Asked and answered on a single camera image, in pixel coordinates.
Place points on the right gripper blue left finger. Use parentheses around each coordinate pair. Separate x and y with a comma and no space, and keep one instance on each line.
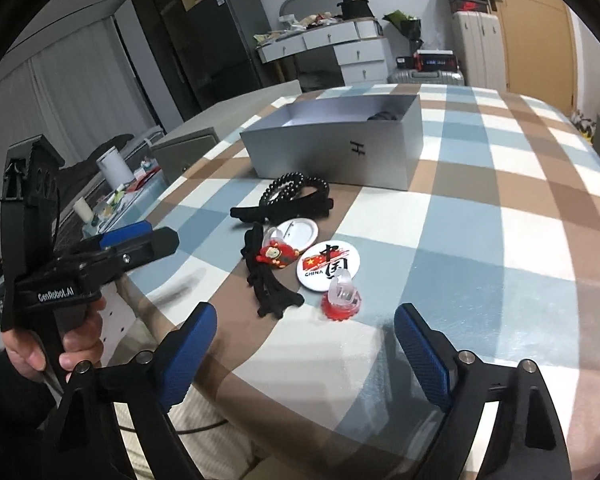
(149,385)

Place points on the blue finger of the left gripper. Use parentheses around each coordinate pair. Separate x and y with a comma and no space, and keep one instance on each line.
(129,232)
(147,248)

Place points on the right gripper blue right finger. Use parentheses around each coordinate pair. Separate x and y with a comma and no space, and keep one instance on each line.
(526,440)

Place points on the black curved hair comb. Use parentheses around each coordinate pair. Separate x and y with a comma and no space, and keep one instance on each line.
(272,296)

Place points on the white red rimmed badge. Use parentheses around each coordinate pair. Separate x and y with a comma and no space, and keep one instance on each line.
(298,233)

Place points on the black toothed hair band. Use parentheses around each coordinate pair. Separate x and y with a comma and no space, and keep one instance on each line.
(314,206)

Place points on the white China flag badge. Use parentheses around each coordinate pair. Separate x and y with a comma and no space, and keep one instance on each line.
(318,265)

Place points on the silver grey box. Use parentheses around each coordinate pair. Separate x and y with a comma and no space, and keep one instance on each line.
(332,139)

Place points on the white cylinder bottle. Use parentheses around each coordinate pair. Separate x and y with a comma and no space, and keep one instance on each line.
(114,168)

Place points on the grey safe box left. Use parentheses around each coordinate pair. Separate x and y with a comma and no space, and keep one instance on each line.
(185,145)

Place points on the white curtain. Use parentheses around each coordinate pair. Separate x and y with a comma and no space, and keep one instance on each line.
(79,92)

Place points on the plaid blue brown tablecloth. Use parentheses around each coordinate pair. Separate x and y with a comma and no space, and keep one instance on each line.
(496,243)

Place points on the black refrigerator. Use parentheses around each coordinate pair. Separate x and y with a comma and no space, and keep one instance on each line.
(222,58)

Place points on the white drawer desk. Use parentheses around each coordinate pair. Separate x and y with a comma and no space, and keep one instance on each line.
(362,51)

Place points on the grey curved chair back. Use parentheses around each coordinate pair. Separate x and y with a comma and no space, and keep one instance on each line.
(303,8)

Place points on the black hat box stack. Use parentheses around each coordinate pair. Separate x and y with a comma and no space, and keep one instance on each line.
(353,9)

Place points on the black red box on suitcase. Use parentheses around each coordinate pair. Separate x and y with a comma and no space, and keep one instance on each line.
(429,61)

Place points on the green flower bouquet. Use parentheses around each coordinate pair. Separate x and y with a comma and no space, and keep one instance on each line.
(410,27)

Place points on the silver flat suitcase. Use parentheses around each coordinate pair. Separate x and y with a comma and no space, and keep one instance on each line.
(412,76)

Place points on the white upright suitcase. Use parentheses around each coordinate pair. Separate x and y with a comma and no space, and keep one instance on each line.
(479,47)

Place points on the wooden door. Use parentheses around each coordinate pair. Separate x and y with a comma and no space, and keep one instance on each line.
(539,50)

